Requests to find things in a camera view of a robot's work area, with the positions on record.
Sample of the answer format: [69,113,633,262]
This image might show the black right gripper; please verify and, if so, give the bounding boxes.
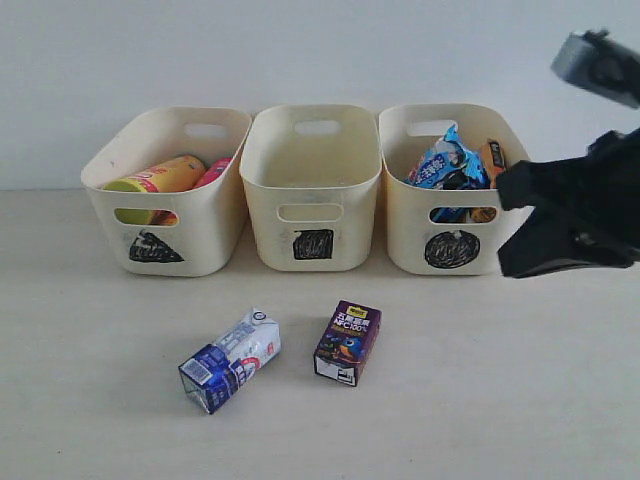
[496,129,639,278]

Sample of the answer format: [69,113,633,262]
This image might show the orange noodle packet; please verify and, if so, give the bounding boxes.
[467,139,511,224]

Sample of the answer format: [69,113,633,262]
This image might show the blue cookie snack bag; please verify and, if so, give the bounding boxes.
[404,123,490,190]

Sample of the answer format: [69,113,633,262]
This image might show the purple juice carton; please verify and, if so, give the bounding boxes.
[313,300,382,387]

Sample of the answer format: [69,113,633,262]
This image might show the pink Lays chips can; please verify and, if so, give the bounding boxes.
[193,157,233,189]

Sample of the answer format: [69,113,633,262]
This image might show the yellow Lays chips can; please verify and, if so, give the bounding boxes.
[102,155,206,225]

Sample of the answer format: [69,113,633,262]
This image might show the cream bin with circle mark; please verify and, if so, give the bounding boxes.
[378,103,529,275]

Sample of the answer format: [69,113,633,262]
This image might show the cream bin with square mark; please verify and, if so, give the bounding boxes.
[239,105,382,272]

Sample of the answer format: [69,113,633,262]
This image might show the cream bin with triangle mark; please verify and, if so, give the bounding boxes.
[81,107,252,277]

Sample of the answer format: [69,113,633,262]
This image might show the blue white milk carton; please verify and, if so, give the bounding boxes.
[178,308,281,414]

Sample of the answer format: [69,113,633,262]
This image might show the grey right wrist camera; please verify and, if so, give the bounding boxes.
[551,29,639,109]

